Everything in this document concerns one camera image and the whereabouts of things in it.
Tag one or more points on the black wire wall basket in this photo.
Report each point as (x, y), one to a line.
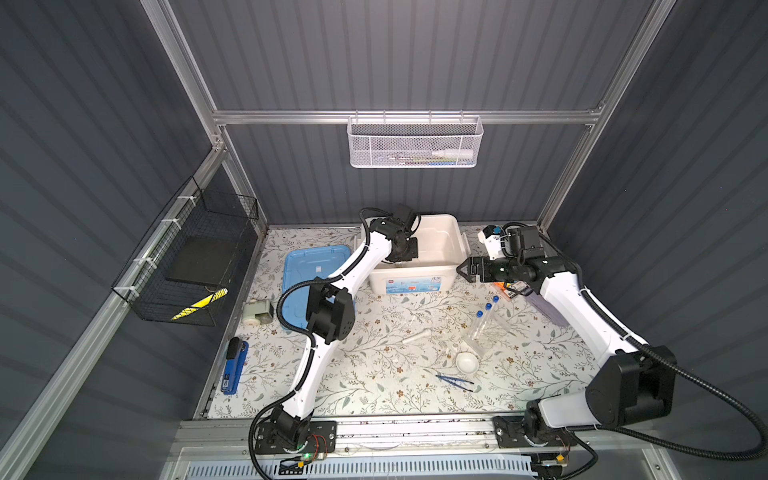
(191, 264)

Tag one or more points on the blue plastic box lid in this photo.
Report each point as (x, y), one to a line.
(304, 265)

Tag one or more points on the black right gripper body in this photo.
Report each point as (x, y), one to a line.
(498, 270)

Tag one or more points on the white pestle rod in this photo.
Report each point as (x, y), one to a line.
(426, 333)

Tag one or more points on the white plastic storage box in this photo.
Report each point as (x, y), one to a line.
(442, 247)

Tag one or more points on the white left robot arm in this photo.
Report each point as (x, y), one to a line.
(330, 313)

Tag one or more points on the white wire wall basket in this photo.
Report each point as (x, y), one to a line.
(403, 143)

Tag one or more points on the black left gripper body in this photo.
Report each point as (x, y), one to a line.
(407, 252)

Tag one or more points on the clear test tube rack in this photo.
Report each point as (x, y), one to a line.
(489, 342)

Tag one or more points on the highlighter marker pack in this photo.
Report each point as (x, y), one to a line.
(508, 293)

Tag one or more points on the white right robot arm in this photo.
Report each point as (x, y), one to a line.
(630, 386)

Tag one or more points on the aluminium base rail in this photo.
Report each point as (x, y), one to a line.
(355, 436)

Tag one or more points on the blue tweezers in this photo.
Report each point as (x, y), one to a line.
(460, 383)

